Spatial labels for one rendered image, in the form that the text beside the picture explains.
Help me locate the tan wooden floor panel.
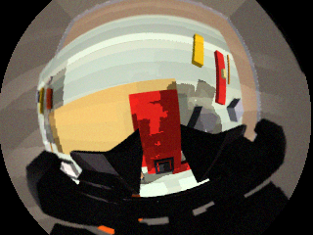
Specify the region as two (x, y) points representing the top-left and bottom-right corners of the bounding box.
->
(50, 78), (177, 156)

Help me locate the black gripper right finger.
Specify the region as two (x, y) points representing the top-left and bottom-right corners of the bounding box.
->
(180, 124), (246, 183)

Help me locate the yellow flat bar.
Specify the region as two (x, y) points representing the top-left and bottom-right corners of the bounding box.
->
(191, 33), (204, 68)
(39, 87), (46, 115)

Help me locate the white shallow tray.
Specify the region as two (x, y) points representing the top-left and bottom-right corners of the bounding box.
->
(60, 158), (79, 181)

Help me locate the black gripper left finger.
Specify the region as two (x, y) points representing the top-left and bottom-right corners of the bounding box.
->
(69, 129), (144, 196)

